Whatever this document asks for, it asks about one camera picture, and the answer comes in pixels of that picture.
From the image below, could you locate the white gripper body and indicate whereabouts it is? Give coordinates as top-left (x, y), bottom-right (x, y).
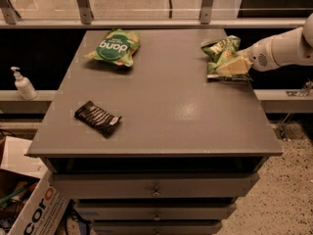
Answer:
top-left (246, 37), bottom-right (279, 71)

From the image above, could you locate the green jalapeno chip bag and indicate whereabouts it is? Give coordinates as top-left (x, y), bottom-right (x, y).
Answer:
top-left (201, 35), bottom-right (251, 80)

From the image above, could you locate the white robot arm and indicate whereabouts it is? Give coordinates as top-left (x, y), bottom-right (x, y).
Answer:
top-left (216, 14), bottom-right (313, 77)

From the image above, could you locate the green dang chip bag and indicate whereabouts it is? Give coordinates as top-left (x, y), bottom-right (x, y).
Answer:
top-left (84, 28), bottom-right (140, 68)

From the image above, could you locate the black rxbar chocolate bar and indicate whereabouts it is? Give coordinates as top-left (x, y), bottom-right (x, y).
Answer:
top-left (74, 101), bottom-right (121, 136)

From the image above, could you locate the grey drawer cabinet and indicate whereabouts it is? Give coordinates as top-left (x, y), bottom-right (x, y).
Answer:
top-left (29, 29), bottom-right (282, 235)

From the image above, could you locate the top drawer knob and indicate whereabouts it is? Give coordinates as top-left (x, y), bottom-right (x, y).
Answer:
top-left (152, 187), bottom-right (161, 197)

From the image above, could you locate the drawer knob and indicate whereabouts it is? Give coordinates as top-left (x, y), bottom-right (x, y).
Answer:
top-left (152, 187), bottom-right (161, 197)
top-left (153, 212), bottom-right (161, 221)

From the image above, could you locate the middle drawer knob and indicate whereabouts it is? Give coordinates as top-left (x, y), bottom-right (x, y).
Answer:
top-left (153, 212), bottom-right (161, 221)

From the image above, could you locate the white pump dispenser bottle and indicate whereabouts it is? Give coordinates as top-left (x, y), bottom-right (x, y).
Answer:
top-left (11, 67), bottom-right (37, 100)

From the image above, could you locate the white cardboard box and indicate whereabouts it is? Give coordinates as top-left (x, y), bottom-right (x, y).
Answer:
top-left (0, 136), bottom-right (68, 235)

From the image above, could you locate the metal railing frame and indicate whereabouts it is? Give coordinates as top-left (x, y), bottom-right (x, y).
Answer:
top-left (0, 0), bottom-right (312, 28)

